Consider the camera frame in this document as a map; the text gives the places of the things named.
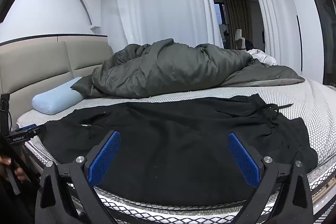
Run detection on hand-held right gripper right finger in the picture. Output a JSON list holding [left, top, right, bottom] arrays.
[[227, 132, 315, 224]]

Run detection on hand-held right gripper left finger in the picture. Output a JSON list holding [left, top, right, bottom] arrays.
[[35, 130, 124, 224]]

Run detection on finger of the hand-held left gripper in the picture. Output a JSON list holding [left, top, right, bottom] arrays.
[[31, 124, 48, 138]]

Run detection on black pants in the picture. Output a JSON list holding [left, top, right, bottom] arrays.
[[38, 93, 319, 199]]

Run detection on person's left hand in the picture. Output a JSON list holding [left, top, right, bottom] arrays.
[[0, 156, 27, 183]]

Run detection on light blue pillow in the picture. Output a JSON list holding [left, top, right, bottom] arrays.
[[32, 77, 84, 115]]

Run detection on beige padded headboard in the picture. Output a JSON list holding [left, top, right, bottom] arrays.
[[0, 34, 114, 132]]

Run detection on honeycomb pattern mattress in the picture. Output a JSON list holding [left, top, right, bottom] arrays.
[[16, 80, 336, 224]]

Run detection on white blanket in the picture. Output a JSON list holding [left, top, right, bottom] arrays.
[[247, 48, 279, 66]]

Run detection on grey duvet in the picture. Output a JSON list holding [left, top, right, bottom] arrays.
[[70, 38, 305, 98]]

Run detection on white office chair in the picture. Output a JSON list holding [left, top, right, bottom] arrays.
[[234, 29, 247, 51]]

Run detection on brown curtain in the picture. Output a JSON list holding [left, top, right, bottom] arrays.
[[223, 0, 254, 50]]

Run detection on white wardrobe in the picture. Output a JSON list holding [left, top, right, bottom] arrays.
[[269, 0, 324, 85]]

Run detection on narrow white curtain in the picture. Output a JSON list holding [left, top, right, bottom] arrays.
[[239, 0, 282, 65]]

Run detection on wide white curtain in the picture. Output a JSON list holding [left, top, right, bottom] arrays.
[[113, 0, 223, 52]]

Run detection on black strap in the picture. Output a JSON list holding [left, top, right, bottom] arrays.
[[0, 133, 41, 189]]

